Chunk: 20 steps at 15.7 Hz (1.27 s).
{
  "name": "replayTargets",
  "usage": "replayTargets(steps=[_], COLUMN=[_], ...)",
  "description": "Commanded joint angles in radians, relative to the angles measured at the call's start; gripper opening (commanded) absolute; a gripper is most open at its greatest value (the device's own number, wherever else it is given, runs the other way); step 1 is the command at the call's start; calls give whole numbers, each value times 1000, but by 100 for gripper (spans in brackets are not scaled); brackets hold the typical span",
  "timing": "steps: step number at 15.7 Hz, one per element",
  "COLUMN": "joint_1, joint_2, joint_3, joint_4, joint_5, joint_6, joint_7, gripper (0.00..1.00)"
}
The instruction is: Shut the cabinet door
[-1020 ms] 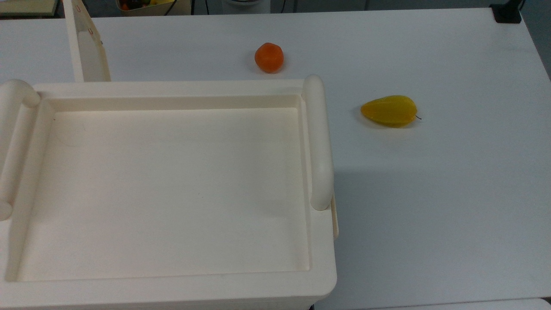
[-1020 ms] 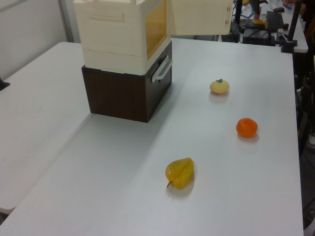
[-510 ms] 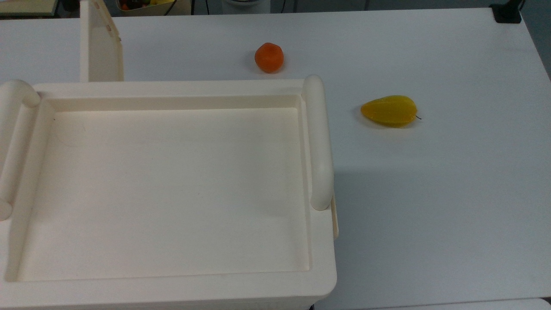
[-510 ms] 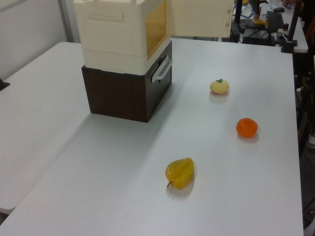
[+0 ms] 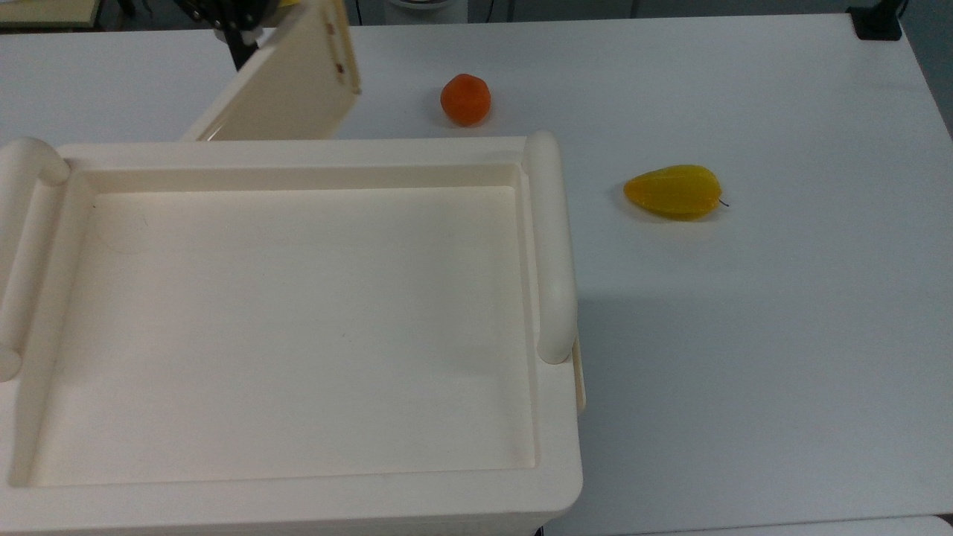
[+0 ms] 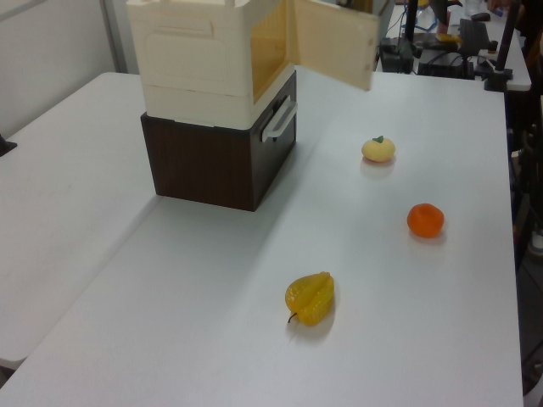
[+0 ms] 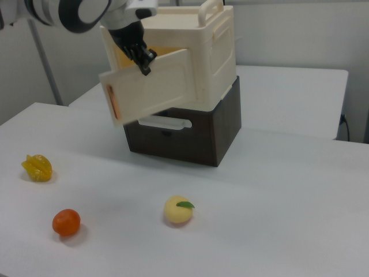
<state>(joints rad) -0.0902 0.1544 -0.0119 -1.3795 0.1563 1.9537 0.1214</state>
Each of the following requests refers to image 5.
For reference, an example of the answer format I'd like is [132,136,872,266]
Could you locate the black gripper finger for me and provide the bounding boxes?
[226,30,260,73]

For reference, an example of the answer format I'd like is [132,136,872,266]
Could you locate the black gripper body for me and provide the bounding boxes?
[173,0,282,39]

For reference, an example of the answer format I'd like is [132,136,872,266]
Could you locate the cream cabinet door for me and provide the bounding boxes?
[181,0,363,142]

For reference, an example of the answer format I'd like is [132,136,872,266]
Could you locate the cream plastic cabinet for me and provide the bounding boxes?
[0,131,587,536]

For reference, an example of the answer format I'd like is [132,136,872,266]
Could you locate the wooden board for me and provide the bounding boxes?
[0,0,103,31]

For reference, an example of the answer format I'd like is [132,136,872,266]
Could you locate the orange toy fruit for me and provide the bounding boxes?
[440,73,492,127]

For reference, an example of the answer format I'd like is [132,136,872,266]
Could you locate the yellow starfruit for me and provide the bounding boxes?
[622,165,730,222]

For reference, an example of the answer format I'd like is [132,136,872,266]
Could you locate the black table clamp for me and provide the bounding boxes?
[847,0,908,42]

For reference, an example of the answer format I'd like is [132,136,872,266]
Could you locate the long cream cabinet handle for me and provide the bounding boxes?
[0,137,72,383]

